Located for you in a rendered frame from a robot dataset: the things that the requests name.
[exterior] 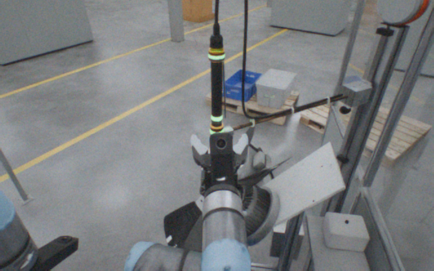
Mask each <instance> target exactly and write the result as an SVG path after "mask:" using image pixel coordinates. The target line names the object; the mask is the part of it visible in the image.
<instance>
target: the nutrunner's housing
mask: <svg viewBox="0 0 434 271"><path fill-rule="evenodd" d="M209 47H210V48H212V49H221V48H223V37H222V35H221V34H220V24H219V23H218V24H216V23H214V24H213V26H212V34H211V36H210V45H209Z"/></svg>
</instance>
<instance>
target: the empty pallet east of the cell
mask: <svg viewBox="0 0 434 271"><path fill-rule="evenodd" d="M330 104H331V103H329V104H328V105H321V106H316V107H314V108H310V109H309V110H306V111H305V112H302V113H301V114H300V116H301V117H300V120H299V122H301V123H302V124H304V125H305V126H308V127H309V128H311V129H313V130H315V131H317V132H319V133H321V134H323V133H324V129H323V128H322V129H319V127H318V126H316V125H315V124H313V121H315V122H317V123H319V124H321V125H322V126H325V125H326V121H327V116H328V112H329V107H330Z"/></svg>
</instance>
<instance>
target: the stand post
mask: <svg viewBox="0 0 434 271"><path fill-rule="evenodd" d="M304 214H305V211H303V212H300V213H299V214H298V215H297V216H294V217H292V218H290V219H289V220H287V222H286V226H285V232H284V237H283V241H282V247H281V251H280V257H279V260H278V266H277V267H278V271H290V267H291V263H292V260H293V255H294V251H295V247H296V242H297V239H298V235H299V231H300V229H301V227H302V221H303V218H304Z"/></svg>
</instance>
